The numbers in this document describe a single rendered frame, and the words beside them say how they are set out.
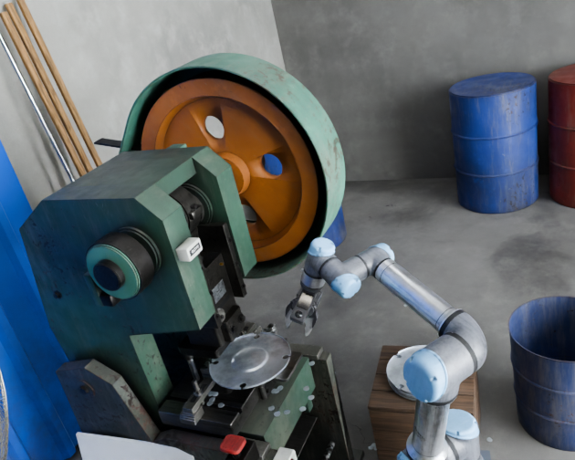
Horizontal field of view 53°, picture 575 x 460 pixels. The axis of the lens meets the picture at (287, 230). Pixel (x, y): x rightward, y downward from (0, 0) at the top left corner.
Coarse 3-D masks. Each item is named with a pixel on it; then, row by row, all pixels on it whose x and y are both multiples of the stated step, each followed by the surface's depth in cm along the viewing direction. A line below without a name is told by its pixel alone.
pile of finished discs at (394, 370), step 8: (400, 352) 245; (408, 352) 244; (392, 360) 242; (400, 360) 241; (392, 368) 237; (400, 368) 236; (392, 376) 233; (400, 376) 232; (392, 384) 229; (400, 384) 228; (400, 392) 226; (408, 392) 223
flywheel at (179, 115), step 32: (192, 96) 195; (224, 96) 190; (256, 96) 185; (160, 128) 208; (192, 128) 206; (224, 128) 200; (256, 128) 195; (288, 128) 186; (256, 160) 201; (288, 160) 196; (256, 192) 208; (288, 192) 202; (320, 192) 196; (256, 224) 215; (288, 224) 209; (256, 256) 219
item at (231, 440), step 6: (228, 438) 170; (234, 438) 170; (240, 438) 170; (222, 444) 169; (228, 444) 168; (234, 444) 168; (240, 444) 167; (222, 450) 168; (228, 450) 167; (234, 450) 166; (240, 450) 166
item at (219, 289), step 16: (208, 256) 188; (208, 272) 183; (224, 272) 191; (224, 288) 191; (224, 304) 191; (224, 320) 188; (240, 320) 194; (192, 336) 193; (208, 336) 190; (224, 336) 190
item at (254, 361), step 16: (240, 336) 211; (272, 336) 208; (224, 352) 205; (240, 352) 202; (256, 352) 200; (272, 352) 199; (288, 352) 197; (224, 368) 197; (240, 368) 194; (256, 368) 193; (272, 368) 192; (224, 384) 190; (240, 384) 188; (256, 384) 185
